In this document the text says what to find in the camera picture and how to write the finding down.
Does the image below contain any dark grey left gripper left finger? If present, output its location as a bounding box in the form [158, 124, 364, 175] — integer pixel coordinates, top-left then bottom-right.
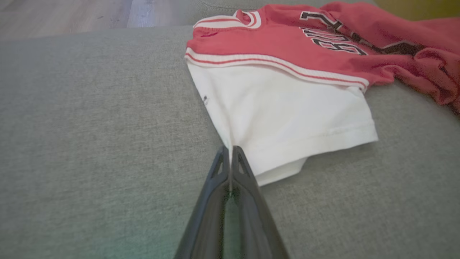
[174, 145, 231, 259]

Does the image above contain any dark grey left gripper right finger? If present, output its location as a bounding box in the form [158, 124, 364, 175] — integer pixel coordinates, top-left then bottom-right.
[230, 145, 290, 259]

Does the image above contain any red jersey with white sleeves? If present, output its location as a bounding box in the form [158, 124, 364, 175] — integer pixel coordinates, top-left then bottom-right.
[185, 1, 460, 187]

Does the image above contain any yellow sofa back cushion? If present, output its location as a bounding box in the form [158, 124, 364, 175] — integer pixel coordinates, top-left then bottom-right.
[373, 0, 460, 21]

